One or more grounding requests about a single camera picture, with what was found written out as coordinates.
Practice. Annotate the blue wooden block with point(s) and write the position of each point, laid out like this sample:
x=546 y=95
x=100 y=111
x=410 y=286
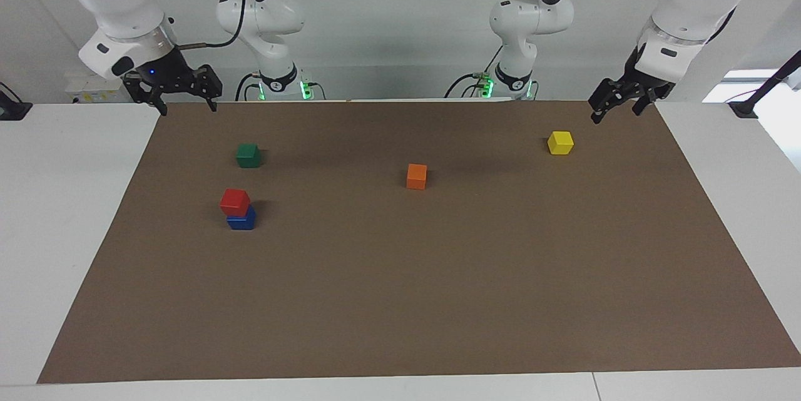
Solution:
x=243 y=223

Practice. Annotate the black table clamp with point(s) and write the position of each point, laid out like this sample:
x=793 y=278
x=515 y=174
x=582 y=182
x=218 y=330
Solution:
x=11 y=110

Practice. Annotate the white power strip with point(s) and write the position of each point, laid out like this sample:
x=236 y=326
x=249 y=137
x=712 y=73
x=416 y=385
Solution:
x=94 y=91

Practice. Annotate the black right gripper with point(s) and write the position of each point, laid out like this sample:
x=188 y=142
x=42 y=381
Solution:
x=166 y=79

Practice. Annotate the yellow wooden block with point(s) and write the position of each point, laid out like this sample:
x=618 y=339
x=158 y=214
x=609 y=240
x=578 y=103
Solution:
x=560 y=142

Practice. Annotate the black clamp stand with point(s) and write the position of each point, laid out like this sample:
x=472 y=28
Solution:
x=744 y=107

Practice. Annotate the brown paper mat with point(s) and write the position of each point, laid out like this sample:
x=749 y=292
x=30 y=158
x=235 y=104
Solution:
x=407 y=288

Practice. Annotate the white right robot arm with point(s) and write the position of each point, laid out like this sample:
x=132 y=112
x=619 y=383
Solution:
x=112 y=0

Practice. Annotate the orange wooden block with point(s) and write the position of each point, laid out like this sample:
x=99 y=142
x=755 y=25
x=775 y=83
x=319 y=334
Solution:
x=416 y=177

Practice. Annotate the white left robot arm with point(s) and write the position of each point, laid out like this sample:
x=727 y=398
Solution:
x=688 y=7

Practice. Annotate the green wooden block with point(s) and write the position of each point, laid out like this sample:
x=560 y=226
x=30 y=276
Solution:
x=248 y=156

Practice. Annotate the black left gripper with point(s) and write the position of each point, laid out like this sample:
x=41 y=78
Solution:
x=644 y=76

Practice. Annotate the red wooden block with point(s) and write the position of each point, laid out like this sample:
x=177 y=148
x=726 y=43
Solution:
x=234 y=202

